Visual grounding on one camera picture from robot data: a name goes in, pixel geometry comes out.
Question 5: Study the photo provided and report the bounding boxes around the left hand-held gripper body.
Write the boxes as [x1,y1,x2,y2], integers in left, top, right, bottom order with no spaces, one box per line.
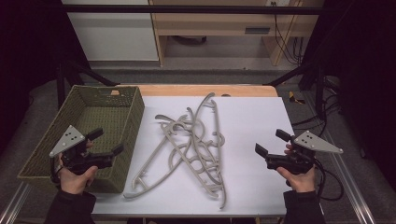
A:
[49,124,115,175]

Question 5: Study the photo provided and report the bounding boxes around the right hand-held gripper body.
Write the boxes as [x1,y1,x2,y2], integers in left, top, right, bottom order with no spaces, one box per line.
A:
[264,130,345,175]

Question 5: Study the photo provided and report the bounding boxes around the green woven basket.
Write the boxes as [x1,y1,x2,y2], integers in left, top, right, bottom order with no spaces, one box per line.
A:
[17,84,146,194]

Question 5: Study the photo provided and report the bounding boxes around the person's right hand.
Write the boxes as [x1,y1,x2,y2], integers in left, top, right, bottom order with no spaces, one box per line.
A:
[276,143,318,194]

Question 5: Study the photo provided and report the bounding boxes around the person's left hand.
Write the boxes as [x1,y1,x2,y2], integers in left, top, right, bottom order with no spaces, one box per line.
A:
[56,139,99,196]

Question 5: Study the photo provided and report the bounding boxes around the white table board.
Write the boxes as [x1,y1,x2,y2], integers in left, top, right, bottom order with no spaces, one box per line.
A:
[92,95,325,217]

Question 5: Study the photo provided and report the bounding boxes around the yellow and black tool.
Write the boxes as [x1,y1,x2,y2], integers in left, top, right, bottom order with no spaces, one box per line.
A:
[288,91,306,105]

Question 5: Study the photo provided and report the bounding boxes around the wooden table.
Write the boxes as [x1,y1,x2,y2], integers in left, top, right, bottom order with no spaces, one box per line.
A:
[110,83,279,98]

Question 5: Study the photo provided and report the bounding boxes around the black curtain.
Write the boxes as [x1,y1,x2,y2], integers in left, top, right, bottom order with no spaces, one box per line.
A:
[0,0,91,157]
[302,0,396,190]

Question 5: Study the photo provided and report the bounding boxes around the white cabinet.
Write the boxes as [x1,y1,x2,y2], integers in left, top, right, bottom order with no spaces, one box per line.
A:
[61,0,160,63]

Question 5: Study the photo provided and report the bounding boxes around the light wooden desk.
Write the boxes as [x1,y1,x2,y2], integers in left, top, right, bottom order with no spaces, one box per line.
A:
[148,0,325,68]

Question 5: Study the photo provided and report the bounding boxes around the black floor cables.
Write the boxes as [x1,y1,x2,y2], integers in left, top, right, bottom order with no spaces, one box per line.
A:
[290,77,343,138]

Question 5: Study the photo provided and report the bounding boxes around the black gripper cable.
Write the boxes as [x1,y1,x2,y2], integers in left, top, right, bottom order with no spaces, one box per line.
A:
[313,159,346,202]

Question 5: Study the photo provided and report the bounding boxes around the aluminium rail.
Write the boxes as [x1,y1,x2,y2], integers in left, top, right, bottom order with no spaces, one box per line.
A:
[321,129,378,224]
[0,182,33,224]

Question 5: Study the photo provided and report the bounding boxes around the hanging black cables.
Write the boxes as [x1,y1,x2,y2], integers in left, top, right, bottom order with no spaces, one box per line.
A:
[270,1,304,66]

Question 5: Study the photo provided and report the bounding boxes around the white wall socket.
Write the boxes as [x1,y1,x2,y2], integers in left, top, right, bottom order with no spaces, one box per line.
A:
[265,0,292,7]

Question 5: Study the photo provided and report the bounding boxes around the black horizontal frame bar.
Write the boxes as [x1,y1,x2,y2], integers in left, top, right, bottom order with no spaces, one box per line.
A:
[62,4,325,16]

